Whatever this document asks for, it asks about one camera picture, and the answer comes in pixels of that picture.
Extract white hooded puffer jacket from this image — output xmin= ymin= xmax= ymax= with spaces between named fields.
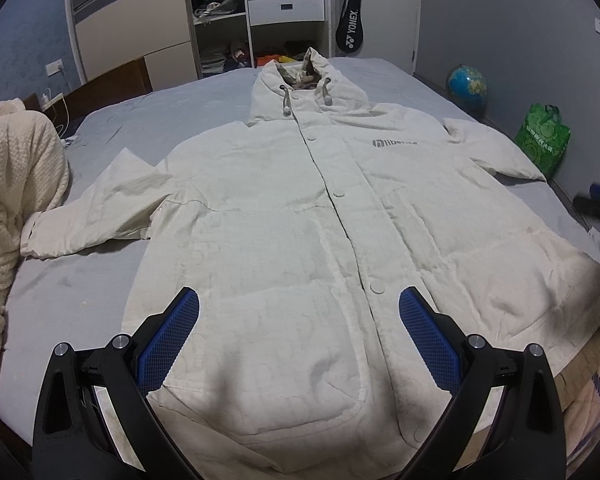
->
xmin=21 ymin=51 xmax=600 ymax=479

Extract light blue bed sheet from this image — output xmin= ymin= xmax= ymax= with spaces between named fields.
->
xmin=0 ymin=58 xmax=600 ymax=442

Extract cream knitted blanket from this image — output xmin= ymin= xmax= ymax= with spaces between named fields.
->
xmin=0 ymin=99 xmax=70 ymax=354

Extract green shopping bag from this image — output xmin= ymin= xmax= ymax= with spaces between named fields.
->
xmin=514 ymin=103 xmax=571 ymax=179

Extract blue world globe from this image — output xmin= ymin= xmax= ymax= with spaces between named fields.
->
xmin=445 ymin=64 xmax=489 ymax=110

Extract brown wooden headboard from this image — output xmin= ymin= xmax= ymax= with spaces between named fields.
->
xmin=23 ymin=58 xmax=152 ymax=125

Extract orange yellow toy blocks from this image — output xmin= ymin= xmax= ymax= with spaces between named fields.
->
xmin=256 ymin=54 xmax=296 ymax=67

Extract black Yonex racket bag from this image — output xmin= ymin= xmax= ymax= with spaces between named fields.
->
xmin=336 ymin=0 xmax=364 ymax=54

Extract beige wardrobe sliding door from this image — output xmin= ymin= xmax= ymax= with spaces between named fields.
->
xmin=66 ymin=0 xmax=199 ymax=90

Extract open wardrobe shelf unit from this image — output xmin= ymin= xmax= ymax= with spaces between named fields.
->
xmin=190 ymin=0 xmax=334 ymax=78

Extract white room door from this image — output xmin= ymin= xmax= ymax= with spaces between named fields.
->
xmin=328 ymin=0 xmax=422 ymax=74

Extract white charging cable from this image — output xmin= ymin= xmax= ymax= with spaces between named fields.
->
xmin=42 ymin=91 xmax=79 ymax=143

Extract white wall socket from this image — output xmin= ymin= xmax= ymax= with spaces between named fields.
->
xmin=45 ymin=58 xmax=64 ymax=77

